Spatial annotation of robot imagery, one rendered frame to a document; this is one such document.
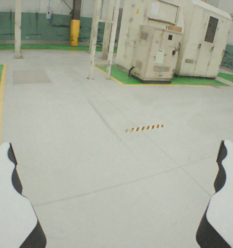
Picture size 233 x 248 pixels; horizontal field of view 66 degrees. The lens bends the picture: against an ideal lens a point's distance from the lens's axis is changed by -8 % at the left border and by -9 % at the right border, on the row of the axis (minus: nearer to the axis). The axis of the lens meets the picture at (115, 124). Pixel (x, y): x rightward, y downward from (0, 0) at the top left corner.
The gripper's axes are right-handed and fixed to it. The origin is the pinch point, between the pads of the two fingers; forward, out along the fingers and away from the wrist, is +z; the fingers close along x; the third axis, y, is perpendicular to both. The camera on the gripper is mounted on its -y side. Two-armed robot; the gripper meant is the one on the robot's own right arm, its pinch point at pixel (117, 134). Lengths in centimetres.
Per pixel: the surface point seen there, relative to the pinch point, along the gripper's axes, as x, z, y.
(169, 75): 139, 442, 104
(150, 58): 84, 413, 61
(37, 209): -51, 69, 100
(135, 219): 15, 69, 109
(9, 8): -435, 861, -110
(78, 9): -147, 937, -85
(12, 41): -441, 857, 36
